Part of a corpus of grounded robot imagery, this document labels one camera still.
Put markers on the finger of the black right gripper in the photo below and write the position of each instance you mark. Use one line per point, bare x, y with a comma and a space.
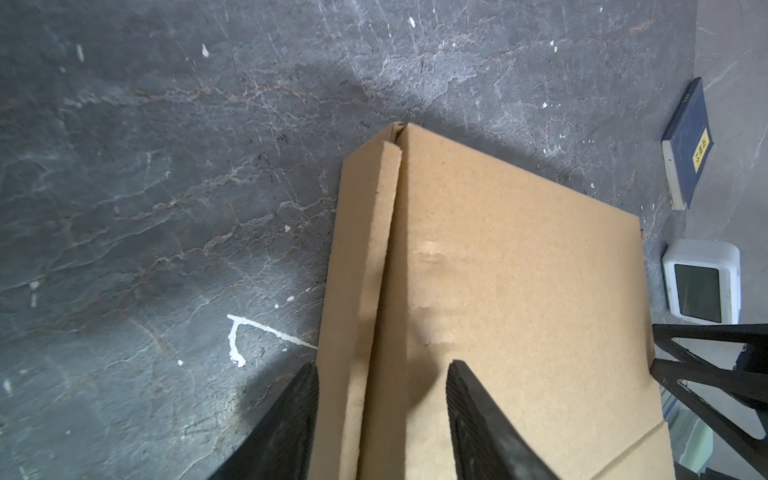
753, 336
733, 403

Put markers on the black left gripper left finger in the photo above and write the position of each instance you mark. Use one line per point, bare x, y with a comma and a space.
280, 446

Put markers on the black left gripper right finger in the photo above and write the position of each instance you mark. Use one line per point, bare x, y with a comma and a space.
485, 443

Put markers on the brown cardboard box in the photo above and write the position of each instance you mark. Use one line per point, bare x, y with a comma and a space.
442, 253

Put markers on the white handheld device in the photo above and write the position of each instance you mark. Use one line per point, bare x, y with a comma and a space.
703, 281

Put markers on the blue book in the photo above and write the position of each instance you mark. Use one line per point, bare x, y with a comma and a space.
686, 145

